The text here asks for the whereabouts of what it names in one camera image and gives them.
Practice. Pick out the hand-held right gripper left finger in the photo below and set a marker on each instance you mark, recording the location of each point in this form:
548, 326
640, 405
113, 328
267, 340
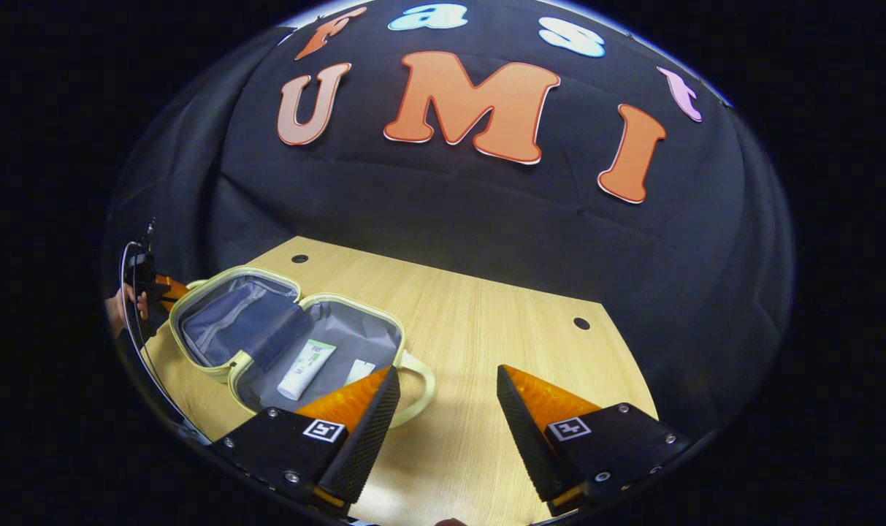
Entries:
362, 438

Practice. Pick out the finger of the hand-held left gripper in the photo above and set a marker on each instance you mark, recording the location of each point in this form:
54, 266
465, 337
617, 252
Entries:
172, 287

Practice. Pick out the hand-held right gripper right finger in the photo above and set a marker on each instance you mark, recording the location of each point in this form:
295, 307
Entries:
530, 438

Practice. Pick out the silver tube with green cap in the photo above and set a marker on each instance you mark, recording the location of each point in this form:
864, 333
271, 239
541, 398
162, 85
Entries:
359, 371

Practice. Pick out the white tube with green label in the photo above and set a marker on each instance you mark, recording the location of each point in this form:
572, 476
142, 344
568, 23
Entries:
307, 369

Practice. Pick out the black backdrop cloth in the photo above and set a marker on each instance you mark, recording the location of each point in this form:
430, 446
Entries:
450, 204

